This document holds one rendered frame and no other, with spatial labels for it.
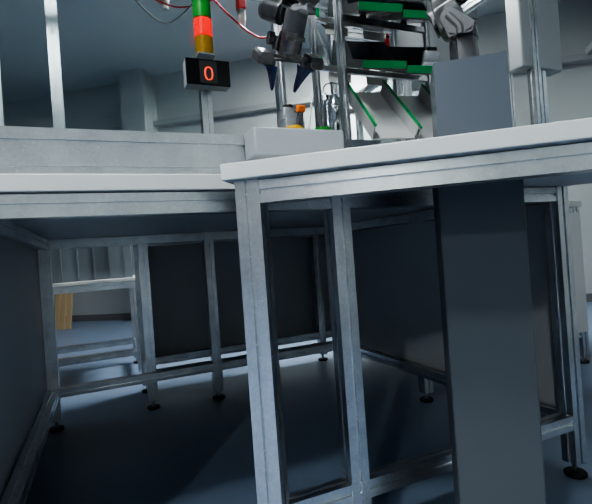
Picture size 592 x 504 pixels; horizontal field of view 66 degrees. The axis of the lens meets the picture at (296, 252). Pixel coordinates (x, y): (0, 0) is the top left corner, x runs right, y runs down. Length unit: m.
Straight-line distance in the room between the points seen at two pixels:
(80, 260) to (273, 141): 2.15
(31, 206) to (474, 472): 0.96
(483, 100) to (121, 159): 0.72
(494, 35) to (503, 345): 4.76
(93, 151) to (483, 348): 0.85
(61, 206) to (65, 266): 2.09
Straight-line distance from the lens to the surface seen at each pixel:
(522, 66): 2.79
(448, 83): 1.02
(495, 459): 1.05
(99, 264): 2.97
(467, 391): 1.00
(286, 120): 1.24
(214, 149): 1.00
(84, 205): 0.89
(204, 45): 1.38
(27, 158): 0.97
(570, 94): 5.48
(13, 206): 0.90
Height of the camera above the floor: 0.70
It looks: level
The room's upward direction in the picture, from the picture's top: 4 degrees counter-clockwise
